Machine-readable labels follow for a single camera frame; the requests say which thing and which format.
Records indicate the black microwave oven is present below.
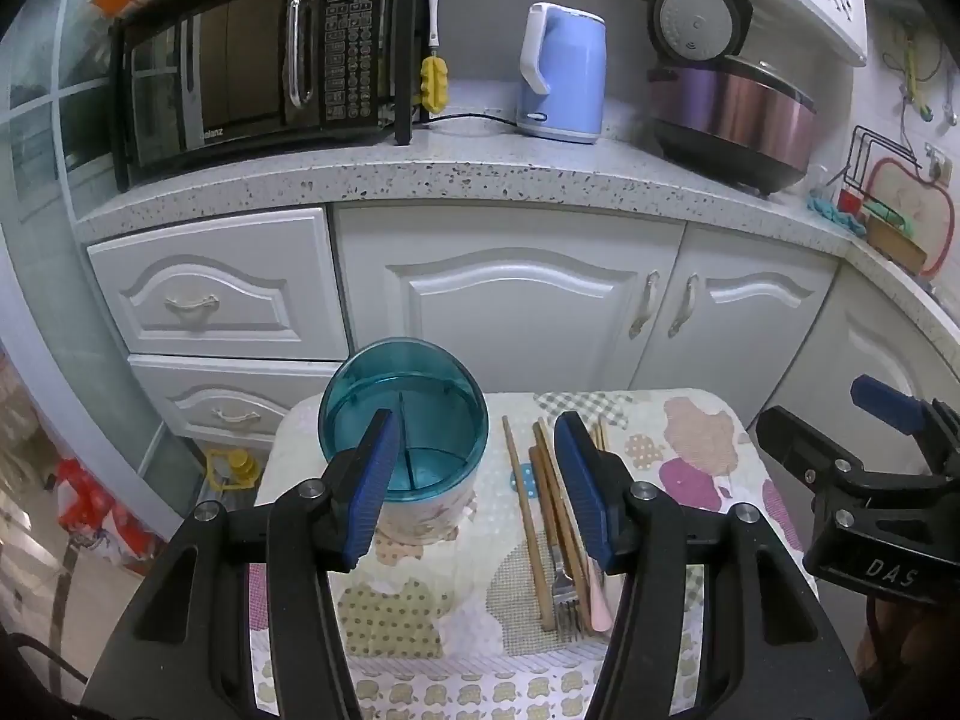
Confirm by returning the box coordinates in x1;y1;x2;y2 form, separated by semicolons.
112;0;400;192

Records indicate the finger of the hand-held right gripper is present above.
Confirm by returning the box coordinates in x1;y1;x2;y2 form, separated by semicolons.
850;373;960;458
755;405;871;492

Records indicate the white framed glass door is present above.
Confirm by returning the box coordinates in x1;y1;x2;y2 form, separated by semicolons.
0;0;192;616

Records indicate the red rimmed cutting board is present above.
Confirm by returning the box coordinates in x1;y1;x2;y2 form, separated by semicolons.
862;157;960;280

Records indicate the green hanging tool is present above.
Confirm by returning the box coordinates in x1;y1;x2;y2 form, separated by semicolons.
902;36;922;107

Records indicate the purple rice cooker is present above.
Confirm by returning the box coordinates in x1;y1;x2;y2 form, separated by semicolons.
646;0;819;197

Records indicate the yellow plastic jug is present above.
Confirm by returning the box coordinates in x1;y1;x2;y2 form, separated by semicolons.
203;448;260;493

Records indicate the brown wooden chopstick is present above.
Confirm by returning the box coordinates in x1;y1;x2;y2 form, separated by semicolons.
532;420;595;616
540;420;575;500

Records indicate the blue electric kettle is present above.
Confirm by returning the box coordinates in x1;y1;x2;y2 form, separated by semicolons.
515;2;608;146

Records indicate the blue cloth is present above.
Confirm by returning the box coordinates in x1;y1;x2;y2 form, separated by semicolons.
808;195;871;238

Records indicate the pink spoon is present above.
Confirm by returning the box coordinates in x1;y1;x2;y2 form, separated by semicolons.
589;555;615;635

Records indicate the narrow white cabinet door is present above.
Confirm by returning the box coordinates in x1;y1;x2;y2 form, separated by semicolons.
628;223;842;407

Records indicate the red plastic bag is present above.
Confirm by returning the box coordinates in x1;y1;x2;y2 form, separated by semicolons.
51;456;152;565

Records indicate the black kettle cable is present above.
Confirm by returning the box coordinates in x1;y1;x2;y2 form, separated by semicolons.
426;112;520;130

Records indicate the wide white cabinet door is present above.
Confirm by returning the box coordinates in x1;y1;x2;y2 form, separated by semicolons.
333;205;688;395

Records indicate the yellow sponge bottle brush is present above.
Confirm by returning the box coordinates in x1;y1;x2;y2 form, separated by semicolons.
419;0;452;118

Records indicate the corner white cabinet door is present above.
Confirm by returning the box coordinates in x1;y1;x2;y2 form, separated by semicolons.
771;268;940;452

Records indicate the small white drawer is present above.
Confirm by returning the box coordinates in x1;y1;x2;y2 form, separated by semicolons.
128;352;350;445

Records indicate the black wire rack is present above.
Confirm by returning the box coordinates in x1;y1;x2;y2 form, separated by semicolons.
843;125;925;190

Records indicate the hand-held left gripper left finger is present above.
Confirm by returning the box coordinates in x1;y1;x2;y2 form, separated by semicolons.
79;409;403;720

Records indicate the wooden handled fork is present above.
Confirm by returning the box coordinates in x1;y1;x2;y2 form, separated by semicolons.
527;445;588;643

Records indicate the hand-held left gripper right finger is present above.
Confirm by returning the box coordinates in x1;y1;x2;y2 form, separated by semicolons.
553;411;860;720

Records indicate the teal utensil holder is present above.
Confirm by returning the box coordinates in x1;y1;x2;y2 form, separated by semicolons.
318;337;490;550

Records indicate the light wooden chopstick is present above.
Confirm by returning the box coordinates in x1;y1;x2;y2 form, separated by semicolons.
502;415;557;633

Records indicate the wooden box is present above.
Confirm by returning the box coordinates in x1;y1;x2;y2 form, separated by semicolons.
865;214;929;275

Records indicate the printed tablecloth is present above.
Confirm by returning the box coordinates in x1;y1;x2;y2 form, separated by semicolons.
247;388;820;720

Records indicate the person's right hand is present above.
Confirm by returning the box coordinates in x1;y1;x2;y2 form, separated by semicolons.
859;600;960;698

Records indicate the large white drawer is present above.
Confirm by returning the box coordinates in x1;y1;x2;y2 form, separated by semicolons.
85;206;351;362

